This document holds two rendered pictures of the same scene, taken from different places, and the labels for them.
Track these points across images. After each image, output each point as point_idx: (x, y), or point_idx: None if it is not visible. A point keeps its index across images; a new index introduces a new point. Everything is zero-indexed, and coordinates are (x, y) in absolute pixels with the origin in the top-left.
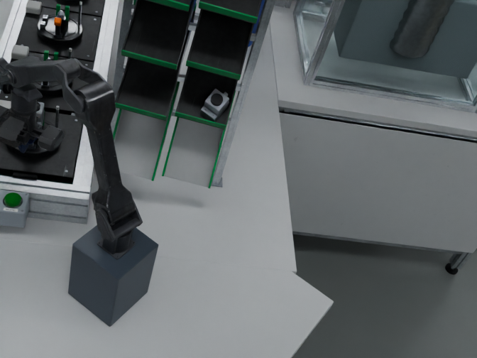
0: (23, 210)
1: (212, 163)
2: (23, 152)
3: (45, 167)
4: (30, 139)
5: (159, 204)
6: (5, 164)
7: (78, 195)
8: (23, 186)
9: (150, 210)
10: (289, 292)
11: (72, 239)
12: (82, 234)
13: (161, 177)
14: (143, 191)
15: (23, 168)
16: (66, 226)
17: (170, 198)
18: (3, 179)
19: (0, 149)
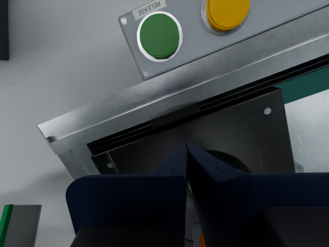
0: (123, 24)
1: None
2: (181, 144)
3: (150, 153)
4: (103, 224)
5: (25, 181)
6: (226, 121)
7: (59, 125)
8: (164, 90)
9: (27, 168)
10: None
11: (74, 71)
12: (68, 87)
13: (52, 216)
14: (55, 189)
15: (187, 130)
16: (97, 89)
17: (22, 194)
18: (211, 86)
19: (254, 152)
